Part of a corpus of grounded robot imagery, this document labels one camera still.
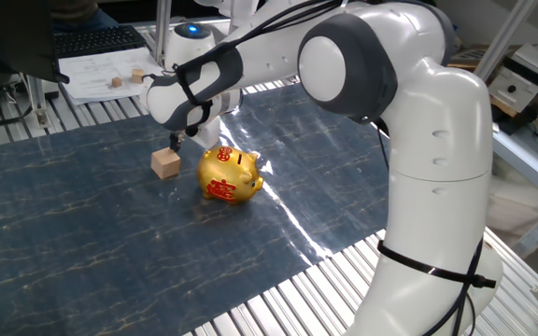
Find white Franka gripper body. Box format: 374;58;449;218
188;115;224;151

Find golden piggy bank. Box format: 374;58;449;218
196;145;265;205

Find white printed paper sheets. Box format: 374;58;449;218
58;46;167;106

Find dark blue marble mat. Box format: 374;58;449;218
0;83;391;336

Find black computer keyboard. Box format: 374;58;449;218
53;24;148;60

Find person in blue jeans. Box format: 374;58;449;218
51;0;119;33

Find black computer monitor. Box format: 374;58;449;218
0;0;70;118

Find white box with black knob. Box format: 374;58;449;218
487;44;538;119

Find aluminium frame post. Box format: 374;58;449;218
154;0;173;64
474;0;538;83

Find short aluminium bracket post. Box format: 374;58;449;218
24;73;51;128

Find black camera cable on arm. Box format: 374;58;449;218
142;0;498;336

